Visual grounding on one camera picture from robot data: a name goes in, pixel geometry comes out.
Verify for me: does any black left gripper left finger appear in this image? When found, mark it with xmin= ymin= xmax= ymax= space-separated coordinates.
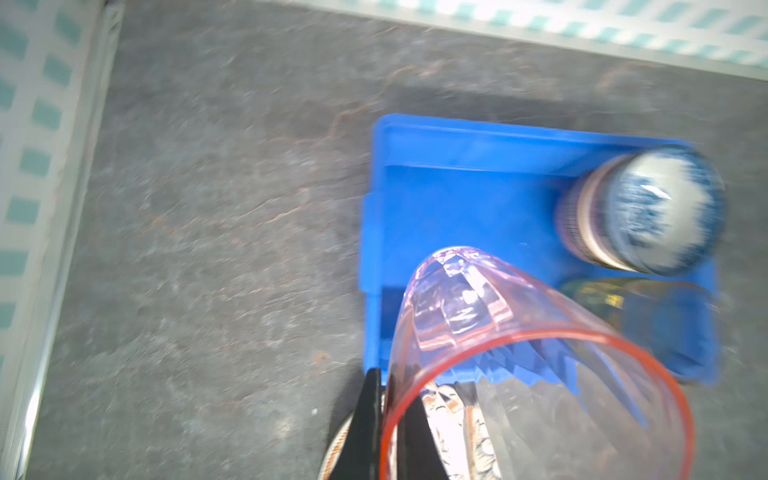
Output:
xmin=329 ymin=368 xmax=383 ymax=480

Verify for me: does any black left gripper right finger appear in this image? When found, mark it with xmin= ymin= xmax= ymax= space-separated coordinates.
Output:
xmin=395 ymin=393 xmax=448 ymax=480

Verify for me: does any red transparent plastic cup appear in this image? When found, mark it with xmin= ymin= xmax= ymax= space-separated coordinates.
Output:
xmin=382 ymin=247 xmax=695 ymax=479

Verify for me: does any green transparent plastic cup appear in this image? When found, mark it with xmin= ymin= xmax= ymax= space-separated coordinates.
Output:
xmin=563 ymin=278 xmax=718 ymax=379

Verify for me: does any blue floral ceramic bowl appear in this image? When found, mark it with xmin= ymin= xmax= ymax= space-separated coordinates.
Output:
xmin=598 ymin=144 xmax=726 ymax=276

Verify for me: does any yellow transparent plastic cup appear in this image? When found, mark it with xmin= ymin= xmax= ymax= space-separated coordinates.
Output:
xmin=559 ymin=278 xmax=634 ymax=329

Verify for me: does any blue plastic bin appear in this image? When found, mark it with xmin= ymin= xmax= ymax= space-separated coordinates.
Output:
xmin=358 ymin=112 xmax=721 ymax=385

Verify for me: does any brown floral pattern plate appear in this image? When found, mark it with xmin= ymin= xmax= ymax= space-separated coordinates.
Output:
xmin=318 ymin=381 xmax=502 ymax=479

